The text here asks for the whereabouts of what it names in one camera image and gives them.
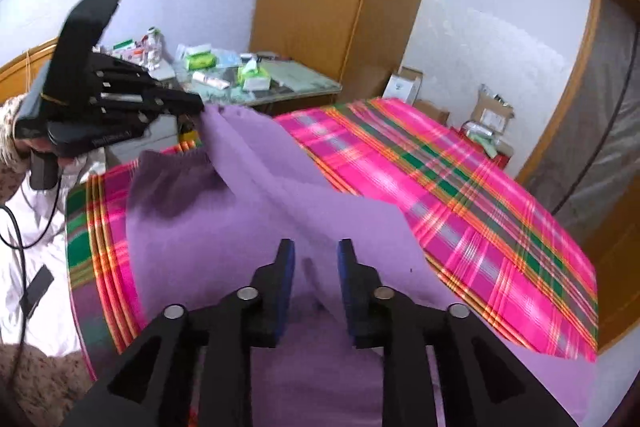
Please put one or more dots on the white tube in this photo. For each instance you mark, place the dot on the white tube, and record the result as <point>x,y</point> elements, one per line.
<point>210,80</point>

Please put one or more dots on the small white box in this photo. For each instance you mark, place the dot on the small white box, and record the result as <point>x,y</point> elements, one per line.
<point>402,87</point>

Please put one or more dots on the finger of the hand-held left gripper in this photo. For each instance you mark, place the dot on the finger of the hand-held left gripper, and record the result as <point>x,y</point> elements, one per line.
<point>150,89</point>
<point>135,117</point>

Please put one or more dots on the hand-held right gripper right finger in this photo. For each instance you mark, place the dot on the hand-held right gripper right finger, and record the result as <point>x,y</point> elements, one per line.
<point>346,292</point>

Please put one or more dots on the green tissue pack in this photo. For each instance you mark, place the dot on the green tissue pack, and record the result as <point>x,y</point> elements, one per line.
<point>200,59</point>

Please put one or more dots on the wooden headboard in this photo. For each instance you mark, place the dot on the wooden headboard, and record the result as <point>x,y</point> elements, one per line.
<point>20,72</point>

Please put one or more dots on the person's left forearm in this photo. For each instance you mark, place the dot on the person's left forearm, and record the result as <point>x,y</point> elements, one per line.
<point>12,147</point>

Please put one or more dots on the flat black device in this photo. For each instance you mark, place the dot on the flat black device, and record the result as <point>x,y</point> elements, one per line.
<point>37,289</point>

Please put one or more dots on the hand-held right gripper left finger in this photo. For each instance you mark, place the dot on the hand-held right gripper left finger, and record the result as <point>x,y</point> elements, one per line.
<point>285,287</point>

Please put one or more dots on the white bedding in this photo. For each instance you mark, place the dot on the white bedding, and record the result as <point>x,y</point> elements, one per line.
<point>45,227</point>

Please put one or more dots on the glass-topped desk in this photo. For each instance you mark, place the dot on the glass-topped desk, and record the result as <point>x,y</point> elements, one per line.
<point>300,79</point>

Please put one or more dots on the pink plaid blanket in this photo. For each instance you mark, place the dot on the pink plaid blanket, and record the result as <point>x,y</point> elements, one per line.
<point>450,197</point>

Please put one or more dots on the person's patterned fleece clothing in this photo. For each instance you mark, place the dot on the person's patterned fleece clothing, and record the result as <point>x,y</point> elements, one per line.
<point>40,382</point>

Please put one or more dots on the purple fleece pants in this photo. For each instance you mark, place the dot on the purple fleece pants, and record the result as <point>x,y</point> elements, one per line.
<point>280,197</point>

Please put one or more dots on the white nightstand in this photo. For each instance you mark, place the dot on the white nightstand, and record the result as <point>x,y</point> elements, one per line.
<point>145,144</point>

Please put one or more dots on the green tissue box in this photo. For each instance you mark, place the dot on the green tissue box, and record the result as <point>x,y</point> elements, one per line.
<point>255,77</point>

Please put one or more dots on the cluster of small bottles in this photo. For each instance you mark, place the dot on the cluster of small bottles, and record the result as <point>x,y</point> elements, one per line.
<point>152,47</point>

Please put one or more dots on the brown cardboard box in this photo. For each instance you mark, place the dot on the brown cardboard box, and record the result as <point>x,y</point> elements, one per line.
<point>492,112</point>

